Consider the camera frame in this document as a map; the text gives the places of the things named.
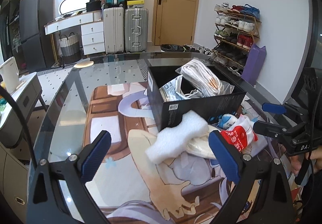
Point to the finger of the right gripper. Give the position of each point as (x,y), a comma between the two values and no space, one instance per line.
(276,130)
(279,109)

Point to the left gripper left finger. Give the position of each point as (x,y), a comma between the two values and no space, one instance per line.
(46,201)

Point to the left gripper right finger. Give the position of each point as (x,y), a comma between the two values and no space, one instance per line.
(273,202)

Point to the white printed plastic pouch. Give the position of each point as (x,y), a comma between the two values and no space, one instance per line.
(172,91)

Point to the red white plastic bag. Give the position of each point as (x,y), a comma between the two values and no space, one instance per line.
(240,134)

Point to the blue white plush toy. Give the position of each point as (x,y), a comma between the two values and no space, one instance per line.
(223,121)

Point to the purple bag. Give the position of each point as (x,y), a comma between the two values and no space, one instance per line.
(254,63)

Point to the anime print table mat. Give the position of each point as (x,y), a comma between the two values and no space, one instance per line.
(150,175)

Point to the wooden shoe rack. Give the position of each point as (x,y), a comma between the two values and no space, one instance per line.
(237,30)

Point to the white foam sheet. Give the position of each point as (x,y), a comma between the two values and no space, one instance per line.
(171,142)

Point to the black cardboard box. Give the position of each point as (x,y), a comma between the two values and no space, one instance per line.
(169,114)

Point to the white electric kettle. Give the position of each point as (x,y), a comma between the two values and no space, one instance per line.
(10,74)

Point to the white trash bin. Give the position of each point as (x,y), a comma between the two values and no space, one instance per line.
(171,48)

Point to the woven laundry basket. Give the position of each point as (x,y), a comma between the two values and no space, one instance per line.
(70,48)

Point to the wooden door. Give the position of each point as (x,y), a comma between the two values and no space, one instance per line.
(174,21)

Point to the silver aluminium suitcase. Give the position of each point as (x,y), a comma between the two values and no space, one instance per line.
(136,21)

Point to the white drawer desk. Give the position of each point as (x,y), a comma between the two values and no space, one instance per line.
(92,32)

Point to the black refrigerator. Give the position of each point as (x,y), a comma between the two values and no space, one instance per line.
(36,45)

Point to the white suitcase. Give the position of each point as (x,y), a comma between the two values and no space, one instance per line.
(113,25)

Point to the black handbag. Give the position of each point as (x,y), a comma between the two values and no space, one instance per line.
(93,5)

